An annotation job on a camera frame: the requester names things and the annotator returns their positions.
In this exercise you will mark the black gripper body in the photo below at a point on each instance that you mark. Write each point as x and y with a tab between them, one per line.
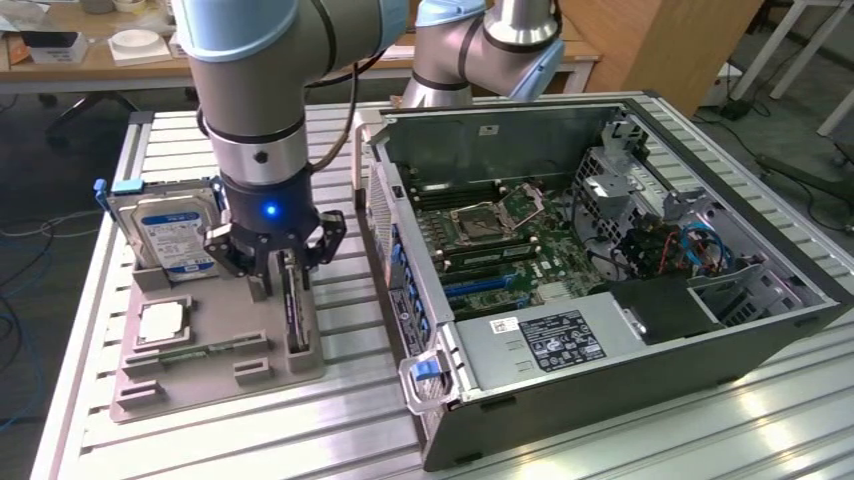
269	205

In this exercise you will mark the blue expansion slot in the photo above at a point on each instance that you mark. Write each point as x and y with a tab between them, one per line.
476	286

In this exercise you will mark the hard disk in blue caddy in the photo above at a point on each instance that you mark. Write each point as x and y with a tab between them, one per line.
160	235

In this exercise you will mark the black graphics card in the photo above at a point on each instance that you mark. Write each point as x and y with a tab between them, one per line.
295	310

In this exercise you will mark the wooden desk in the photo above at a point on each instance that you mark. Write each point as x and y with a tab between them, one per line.
86	70

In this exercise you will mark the grey power supply unit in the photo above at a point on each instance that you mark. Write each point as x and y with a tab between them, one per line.
493	360

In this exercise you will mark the blue case latch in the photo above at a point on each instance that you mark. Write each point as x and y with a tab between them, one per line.
424	371

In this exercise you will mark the white box with black top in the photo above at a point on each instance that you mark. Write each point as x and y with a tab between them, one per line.
54	50

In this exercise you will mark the white box with red button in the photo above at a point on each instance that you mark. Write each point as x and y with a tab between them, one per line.
726	85

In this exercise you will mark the green motherboard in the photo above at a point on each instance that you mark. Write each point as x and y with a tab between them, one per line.
554	250

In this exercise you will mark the black RAM slot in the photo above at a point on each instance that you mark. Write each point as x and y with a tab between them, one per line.
453	189
460	200

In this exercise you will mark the white table frame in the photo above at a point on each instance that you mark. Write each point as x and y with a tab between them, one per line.
835	116

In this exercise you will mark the grey plastic parts rack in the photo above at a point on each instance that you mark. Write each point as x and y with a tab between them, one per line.
220	350

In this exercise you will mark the grey cup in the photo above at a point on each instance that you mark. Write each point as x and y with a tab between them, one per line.
99	6

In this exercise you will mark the silver CPU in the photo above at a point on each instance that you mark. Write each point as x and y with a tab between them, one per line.
160	322

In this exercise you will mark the black floor adapter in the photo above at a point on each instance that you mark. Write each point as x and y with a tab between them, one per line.
734	110

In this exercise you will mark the white papers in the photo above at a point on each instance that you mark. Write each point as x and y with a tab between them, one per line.
400	53

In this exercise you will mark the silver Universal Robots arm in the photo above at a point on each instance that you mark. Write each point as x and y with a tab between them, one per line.
253	100

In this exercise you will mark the white block with round top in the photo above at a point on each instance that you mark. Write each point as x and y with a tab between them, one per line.
139	47

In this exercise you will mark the grey plastic disk bay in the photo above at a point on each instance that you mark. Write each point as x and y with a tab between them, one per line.
747	295

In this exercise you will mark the silver metal disk bay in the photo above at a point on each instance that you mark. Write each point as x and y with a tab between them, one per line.
614	190

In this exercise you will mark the small silver chipset heatsink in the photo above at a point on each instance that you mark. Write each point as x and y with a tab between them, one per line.
551	293

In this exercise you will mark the open black PC case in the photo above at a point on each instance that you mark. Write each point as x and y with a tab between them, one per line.
600	400

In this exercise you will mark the green RAM stick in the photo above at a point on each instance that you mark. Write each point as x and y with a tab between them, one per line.
193	351

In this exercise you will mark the CPU socket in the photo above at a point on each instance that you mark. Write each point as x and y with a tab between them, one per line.
476	222

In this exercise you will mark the wooden cabinet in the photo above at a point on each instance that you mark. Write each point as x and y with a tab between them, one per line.
667	50

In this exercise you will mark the black metal stand foot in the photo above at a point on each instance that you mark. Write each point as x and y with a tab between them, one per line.
807	172

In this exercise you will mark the orange cardboard box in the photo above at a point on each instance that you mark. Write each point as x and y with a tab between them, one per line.
14	54

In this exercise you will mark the black chair base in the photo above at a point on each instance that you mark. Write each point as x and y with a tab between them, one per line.
100	100

